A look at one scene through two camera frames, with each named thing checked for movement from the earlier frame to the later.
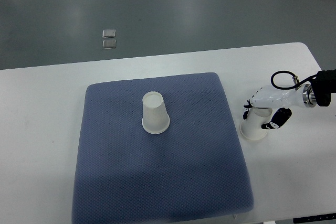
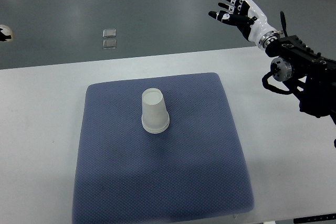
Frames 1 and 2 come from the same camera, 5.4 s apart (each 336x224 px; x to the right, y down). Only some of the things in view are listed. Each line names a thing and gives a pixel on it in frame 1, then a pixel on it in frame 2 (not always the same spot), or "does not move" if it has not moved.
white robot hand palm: [272, 96] -> [259, 31]
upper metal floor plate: [108, 33] does not move
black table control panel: [327, 216] does not move
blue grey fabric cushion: [195, 172] does not move
